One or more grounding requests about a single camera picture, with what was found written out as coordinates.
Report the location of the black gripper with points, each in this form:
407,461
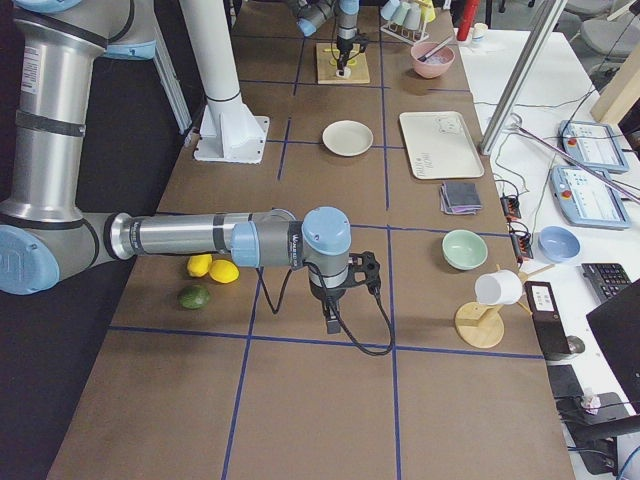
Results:
344,44
324,293

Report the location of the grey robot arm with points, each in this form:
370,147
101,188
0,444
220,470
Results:
311,15
78,138

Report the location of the cream bear tray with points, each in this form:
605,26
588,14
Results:
440,146

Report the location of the grey-blue cup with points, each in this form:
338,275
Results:
389,8

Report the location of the mint green cup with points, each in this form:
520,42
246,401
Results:
400,13

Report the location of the wooden cup rack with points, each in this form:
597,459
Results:
400,33

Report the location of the light blue cup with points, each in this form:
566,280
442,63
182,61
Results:
412,20

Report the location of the steel muddler black tip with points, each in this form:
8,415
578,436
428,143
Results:
436,49

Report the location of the cream plate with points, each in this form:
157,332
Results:
347,138

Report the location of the yellow cup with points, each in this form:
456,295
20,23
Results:
427,9

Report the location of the pink bowl with ice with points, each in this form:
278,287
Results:
434,65

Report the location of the yellow lemon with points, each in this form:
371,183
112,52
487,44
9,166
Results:
223,271
198,265

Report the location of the red bottle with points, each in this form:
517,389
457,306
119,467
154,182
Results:
467,19

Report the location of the green avocado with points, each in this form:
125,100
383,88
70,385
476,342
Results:
193,297

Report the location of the green bowl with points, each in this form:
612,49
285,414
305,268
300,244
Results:
464,250

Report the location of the wooden mug stand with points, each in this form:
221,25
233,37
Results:
481,325

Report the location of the folded grey cloth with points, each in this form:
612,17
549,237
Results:
459,198

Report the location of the white mug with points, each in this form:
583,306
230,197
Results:
502,287

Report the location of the black labelled box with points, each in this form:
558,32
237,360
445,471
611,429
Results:
546,319

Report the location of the blue bowl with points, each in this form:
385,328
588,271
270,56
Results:
558,244

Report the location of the black computer mouse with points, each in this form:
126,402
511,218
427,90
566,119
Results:
576,345

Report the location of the far blue teach pendant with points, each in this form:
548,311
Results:
593,144

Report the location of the blue teach pendant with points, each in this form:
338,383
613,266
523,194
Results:
586,201
593,144

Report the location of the near blue teach pendant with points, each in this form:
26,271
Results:
586,201

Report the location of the black keyboard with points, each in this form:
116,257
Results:
606,279

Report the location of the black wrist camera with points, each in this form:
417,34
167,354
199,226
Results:
364,270
360,42

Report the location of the white pillar mount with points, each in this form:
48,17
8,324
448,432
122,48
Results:
229,132

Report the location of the aluminium frame post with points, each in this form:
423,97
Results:
543,27

